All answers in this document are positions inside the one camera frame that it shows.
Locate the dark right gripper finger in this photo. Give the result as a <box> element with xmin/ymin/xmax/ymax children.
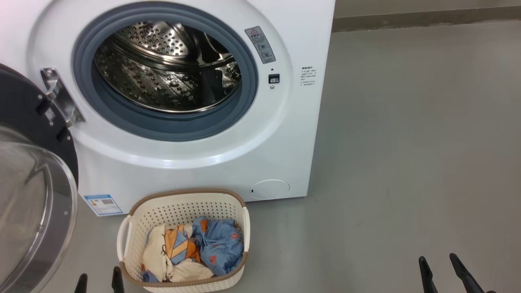
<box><xmin>449</xmin><ymin>253</ymin><xmax>497</xmax><ymax>293</ymax></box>
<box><xmin>418</xmin><ymin>256</ymin><xmax>439</xmax><ymax>293</ymax></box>

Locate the blue patterned garment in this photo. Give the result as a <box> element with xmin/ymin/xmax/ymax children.
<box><xmin>142</xmin><ymin>216</ymin><xmax>245</xmax><ymax>282</ymax></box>

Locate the black round glass washer door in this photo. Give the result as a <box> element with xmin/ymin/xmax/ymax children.
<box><xmin>0</xmin><ymin>63</ymin><xmax>79</xmax><ymax>293</ymax></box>

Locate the grey rubber door gasket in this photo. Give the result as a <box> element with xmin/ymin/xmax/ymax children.
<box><xmin>72</xmin><ymin>2</ymin><xmax>259</xmax><ymax>142</ymax></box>

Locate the metal door hinge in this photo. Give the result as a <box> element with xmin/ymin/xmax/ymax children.
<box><xmin>40</xmin><ymin>68</ymin><xmax>86</xmax><ymax>127</ymax></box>

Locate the white front-load washing machine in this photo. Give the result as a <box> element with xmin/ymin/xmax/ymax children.
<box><xmin>0</xmin><ymin>0</ymin><xmax>336</xmax><ymax>216</ymax></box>

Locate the stainless steel washing machine drum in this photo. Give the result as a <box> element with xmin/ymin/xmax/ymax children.
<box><xmin>94</xmin><ymin>21</ymin><xmax>243</xmax><ymax>114</ymax></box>

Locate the blue energy label sticker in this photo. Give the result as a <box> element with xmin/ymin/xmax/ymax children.
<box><xmin>84</xmin><ymin>194</ymin><xmax>123</xmax><ymax>216</ymax></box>

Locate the cream perforated laundry basket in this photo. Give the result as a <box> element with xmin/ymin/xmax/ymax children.
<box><xmin>117</xmin><ymin>188</ymin><xmax>251</xmax><ymax>293</ymax></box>

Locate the round white filter cover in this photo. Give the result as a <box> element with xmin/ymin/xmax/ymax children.
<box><xmin>249</xmin><ymin>179</ymin><xmax>291</xmax><ymax>200</ymax></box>

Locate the black printed text label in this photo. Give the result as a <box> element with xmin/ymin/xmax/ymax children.
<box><xmin>301</xmin><ymin>66</ymin><xmax>318</xmax><ymax>87</ymax></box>

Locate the grey warning sticker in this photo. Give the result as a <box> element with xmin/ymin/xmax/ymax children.
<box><xmin>244</xmin><ymin>26</ymin><xmax>276</xmax><ymax>64</ymax></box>

